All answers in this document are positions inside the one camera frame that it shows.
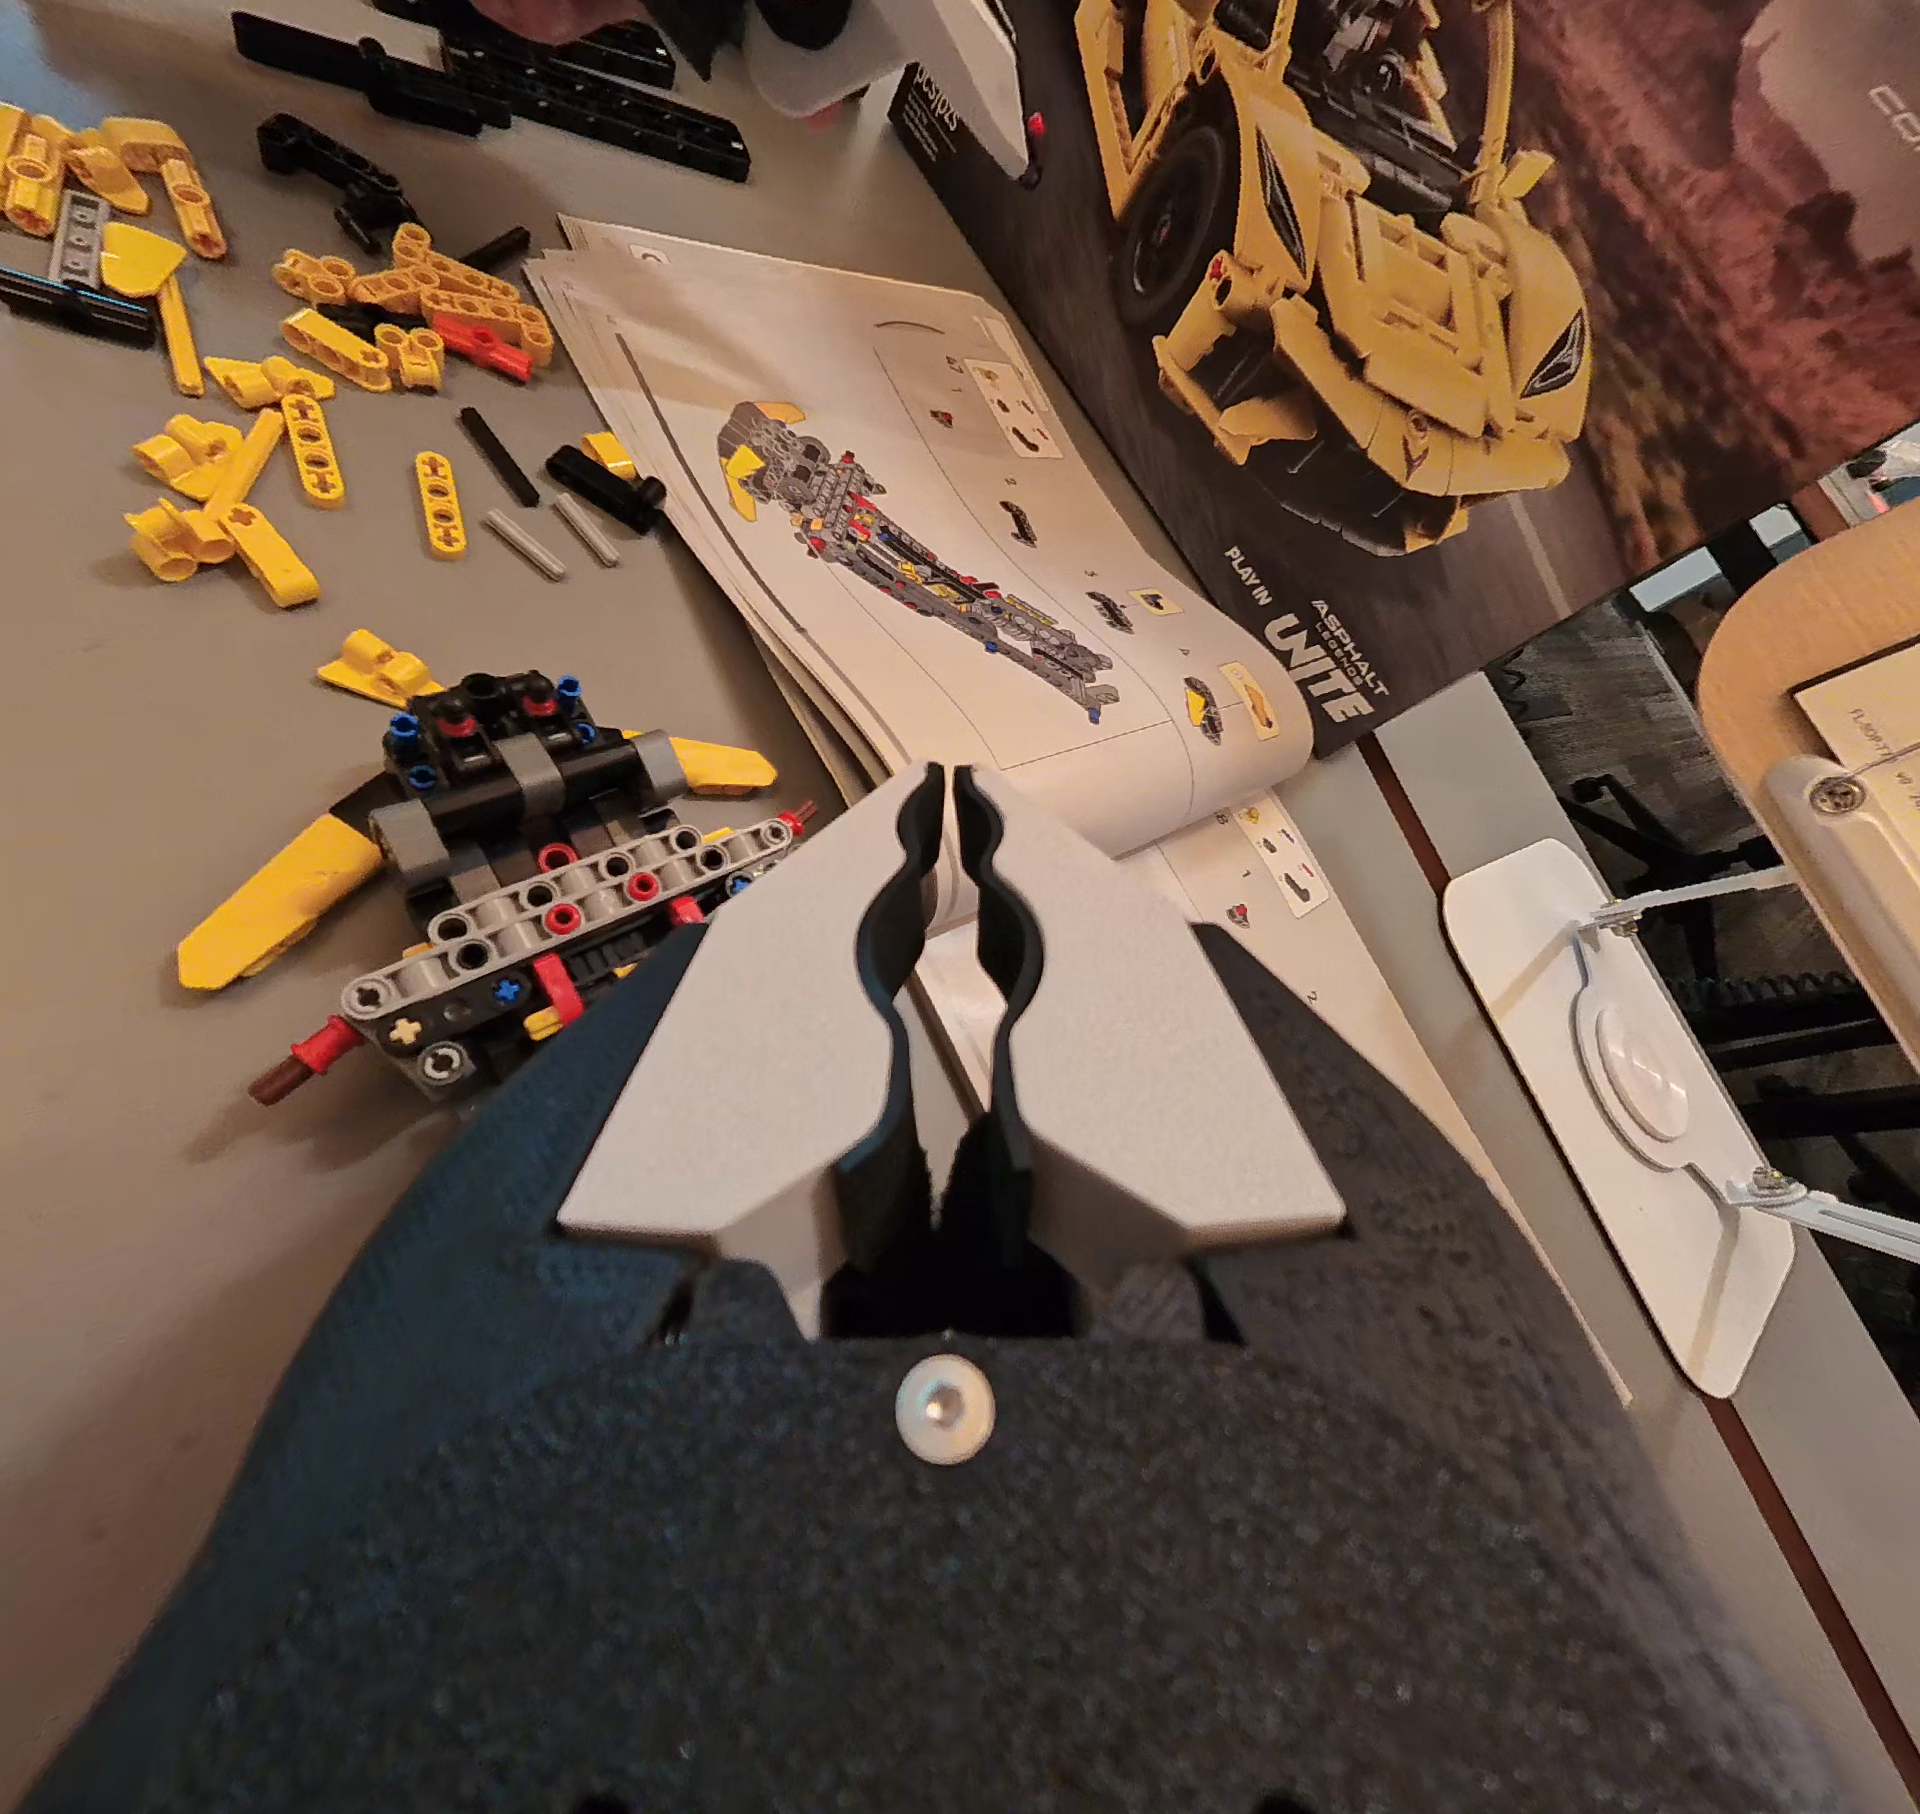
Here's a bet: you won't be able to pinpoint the lego set box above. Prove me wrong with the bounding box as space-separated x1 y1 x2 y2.
887 0 1920 759

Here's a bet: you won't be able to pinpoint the white instruction booklet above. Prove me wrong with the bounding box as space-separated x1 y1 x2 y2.
525 212 1418 1140

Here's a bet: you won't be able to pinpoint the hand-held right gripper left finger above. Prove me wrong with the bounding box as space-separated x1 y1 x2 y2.
557 760 951 1333

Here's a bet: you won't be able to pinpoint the black lego beams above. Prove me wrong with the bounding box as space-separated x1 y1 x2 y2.
232 0 753 188

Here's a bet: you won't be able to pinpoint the pile of yellow lego pieces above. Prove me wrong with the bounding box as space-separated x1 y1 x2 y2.
0 104 559 608

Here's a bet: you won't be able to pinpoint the black lego angle beam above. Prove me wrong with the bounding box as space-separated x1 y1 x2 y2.
256 110 418 255

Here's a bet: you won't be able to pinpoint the yellow lego wedge panel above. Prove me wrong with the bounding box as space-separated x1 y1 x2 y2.
632 731 781 795

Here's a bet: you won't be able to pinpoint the black and yellow lego block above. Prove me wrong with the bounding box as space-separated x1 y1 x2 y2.
544 431 668 536

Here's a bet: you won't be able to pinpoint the yellow lego connector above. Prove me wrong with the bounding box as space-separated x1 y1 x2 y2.
318 629 445 706

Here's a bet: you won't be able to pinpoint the grey black lego chassis assembly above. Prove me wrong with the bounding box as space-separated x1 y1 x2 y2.
246 667 823 1102

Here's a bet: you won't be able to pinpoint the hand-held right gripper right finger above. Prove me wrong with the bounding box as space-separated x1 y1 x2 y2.
956 765 1349 1257

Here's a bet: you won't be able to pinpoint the white tablet stand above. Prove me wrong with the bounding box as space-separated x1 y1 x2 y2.
1439 502 1920 1395

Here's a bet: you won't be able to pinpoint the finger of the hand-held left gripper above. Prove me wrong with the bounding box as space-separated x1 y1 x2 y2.
896 0 1047 184

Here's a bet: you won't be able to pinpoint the black lego axle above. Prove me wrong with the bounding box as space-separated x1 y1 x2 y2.
457 408 542 508

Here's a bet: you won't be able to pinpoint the yellow and black lego arc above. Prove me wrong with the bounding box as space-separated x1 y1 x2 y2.
178 808 385 990

